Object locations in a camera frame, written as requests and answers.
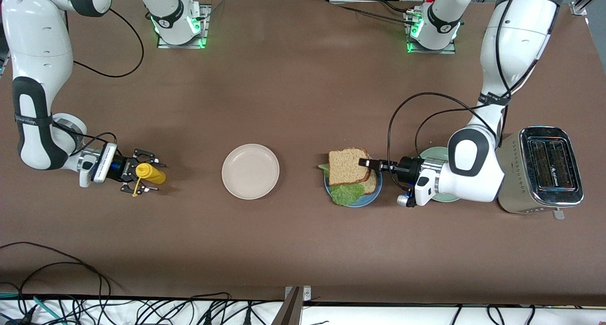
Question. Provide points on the yellow squeeze bottle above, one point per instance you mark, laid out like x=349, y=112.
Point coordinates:
x=154, y=174

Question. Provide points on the slanted aluminium profile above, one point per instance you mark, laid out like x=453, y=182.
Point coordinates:
x=584, y=5
x=4, y=62

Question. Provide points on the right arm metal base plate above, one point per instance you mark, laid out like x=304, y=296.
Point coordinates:
x=204, y=31

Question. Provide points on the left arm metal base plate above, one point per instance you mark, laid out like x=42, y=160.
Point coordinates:
x=431, y=51

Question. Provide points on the light brown bread slice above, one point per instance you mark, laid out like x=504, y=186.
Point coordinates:
x=371, y=185

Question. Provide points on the pale green plate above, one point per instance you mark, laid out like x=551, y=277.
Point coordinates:
x=435, y=153

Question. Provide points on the white lower shelf board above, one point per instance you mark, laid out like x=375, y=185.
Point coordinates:
x=378, y=315

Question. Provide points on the white plate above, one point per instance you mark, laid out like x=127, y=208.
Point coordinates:
x=250, y=171

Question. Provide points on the blue plate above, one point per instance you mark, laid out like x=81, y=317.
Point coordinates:
x=369, y=198

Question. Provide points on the green lettuce leaf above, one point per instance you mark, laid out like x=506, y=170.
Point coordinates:
x=348, y=193

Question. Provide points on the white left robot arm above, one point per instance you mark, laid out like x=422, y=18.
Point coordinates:
x=516, y=55

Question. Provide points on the aluminium frame post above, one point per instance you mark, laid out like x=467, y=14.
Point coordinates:
x=292, y=311

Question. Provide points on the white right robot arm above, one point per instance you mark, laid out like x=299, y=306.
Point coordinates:
x=38, y=55

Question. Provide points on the dark crust bread slice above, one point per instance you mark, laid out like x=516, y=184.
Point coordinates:
x=345, y=166

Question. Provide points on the beige metal toaster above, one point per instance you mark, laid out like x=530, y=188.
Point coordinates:
x=525, y=192

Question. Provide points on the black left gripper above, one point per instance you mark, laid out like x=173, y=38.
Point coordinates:
x=407, y=168

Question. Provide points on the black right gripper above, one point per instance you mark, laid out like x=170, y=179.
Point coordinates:
x=119, y=168

